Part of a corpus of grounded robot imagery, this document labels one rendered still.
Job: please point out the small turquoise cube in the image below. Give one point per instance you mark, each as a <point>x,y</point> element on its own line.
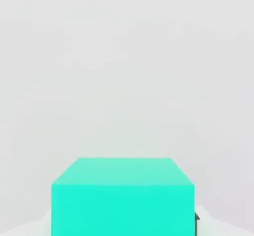
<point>123,204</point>

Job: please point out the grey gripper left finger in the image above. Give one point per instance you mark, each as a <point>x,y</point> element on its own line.
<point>29,228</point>

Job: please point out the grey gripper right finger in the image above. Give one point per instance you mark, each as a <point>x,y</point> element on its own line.
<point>210,225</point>

